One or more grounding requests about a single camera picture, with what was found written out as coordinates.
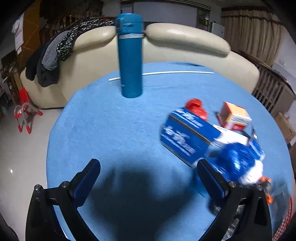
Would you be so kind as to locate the red plastic bag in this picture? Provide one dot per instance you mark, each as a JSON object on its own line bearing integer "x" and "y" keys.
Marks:
{"x": 195, "y": 106}

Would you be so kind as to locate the teal thermos bottle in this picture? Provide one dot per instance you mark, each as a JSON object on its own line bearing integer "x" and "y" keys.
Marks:
{"x": 130, "y": 33}

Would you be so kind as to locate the white thin rod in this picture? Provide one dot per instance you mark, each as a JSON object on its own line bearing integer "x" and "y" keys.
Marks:
{"x": 167, "y": 72}

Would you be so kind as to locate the brown cardboard box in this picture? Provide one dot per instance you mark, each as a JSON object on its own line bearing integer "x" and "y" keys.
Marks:
{"x": 285, "y": 127}

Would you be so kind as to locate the beige curtain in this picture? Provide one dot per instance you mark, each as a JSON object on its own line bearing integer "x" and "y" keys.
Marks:
{"x": 258, "y": 32}

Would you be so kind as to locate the yellow red cardboard box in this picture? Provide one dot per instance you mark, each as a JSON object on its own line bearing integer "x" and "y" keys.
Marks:
{"x": 233, "y": 117}

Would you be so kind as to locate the white refrigerator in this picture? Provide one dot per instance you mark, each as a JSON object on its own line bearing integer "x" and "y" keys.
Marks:
{"x": 217, "y": 29}

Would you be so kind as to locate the red plastic stool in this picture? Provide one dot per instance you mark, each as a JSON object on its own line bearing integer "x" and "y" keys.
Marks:
{"x": 23, "y": 110}

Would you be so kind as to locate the blue white plastic wrapper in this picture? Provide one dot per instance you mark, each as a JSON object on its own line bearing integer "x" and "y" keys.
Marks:
{"x": 240, "y": 163}

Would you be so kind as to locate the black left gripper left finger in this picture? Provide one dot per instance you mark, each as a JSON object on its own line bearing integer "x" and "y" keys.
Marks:
{"x": 42, "y": 222}

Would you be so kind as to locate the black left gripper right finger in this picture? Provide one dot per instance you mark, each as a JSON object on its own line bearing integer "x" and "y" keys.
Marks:
{"x": 254, "y": 223}

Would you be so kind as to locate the orange snack wrapper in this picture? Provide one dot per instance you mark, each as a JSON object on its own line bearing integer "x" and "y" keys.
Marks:
{"x": 264, "y": 184}

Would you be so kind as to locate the wooden baby crib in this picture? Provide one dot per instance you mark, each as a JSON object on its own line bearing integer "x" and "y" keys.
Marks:
{"x": 272, "y": 89}

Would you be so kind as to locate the cream leather sofa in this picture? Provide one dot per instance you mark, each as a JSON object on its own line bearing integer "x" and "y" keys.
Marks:
{"x": 95, "y": 55}

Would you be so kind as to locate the dark clothes on sofa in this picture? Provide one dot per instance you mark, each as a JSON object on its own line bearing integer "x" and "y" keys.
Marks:
{"x": 44, "y": 62}

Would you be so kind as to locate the blue white carton box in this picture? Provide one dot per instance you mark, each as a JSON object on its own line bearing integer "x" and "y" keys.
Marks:
{"x": 191, "y": 138}

